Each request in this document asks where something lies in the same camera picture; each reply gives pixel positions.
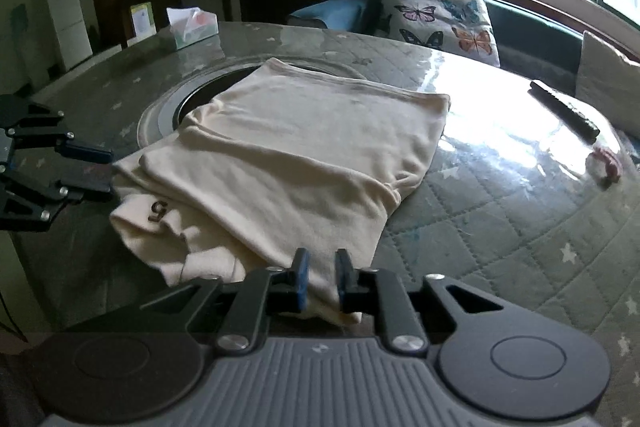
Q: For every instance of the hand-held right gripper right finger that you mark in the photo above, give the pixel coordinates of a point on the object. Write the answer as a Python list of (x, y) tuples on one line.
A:
[(342, 279)]

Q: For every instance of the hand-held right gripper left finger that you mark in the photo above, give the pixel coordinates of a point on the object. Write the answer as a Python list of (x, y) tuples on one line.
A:
[(300, 279)]

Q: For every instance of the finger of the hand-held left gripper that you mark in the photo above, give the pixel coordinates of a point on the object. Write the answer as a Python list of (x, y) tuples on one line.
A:
[(85, 152), (87, 191)]

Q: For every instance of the cream shirt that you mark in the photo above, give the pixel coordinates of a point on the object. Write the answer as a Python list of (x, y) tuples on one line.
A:
[(300, 147)]

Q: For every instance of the white refrigerator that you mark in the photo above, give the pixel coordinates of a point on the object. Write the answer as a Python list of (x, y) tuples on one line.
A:
[(70, 27)]

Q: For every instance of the tissue box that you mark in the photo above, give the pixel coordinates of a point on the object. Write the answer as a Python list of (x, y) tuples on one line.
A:
[(192, 29)]

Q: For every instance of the blue armrest cloth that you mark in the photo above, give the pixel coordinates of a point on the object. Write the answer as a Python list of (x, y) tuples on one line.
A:
[(330, 9)]

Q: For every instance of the butterfly print pillow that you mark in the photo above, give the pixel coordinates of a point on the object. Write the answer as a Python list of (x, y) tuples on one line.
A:
[(440, 24)]

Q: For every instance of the black remote control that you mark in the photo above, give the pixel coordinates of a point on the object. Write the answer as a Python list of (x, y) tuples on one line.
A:
[(565, 107)]

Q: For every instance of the teal sofa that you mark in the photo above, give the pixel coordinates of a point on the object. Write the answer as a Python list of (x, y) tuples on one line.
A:
[(530, 27)]

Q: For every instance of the plain white pillow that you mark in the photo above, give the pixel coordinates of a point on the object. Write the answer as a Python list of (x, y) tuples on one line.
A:
[(610, 82)]

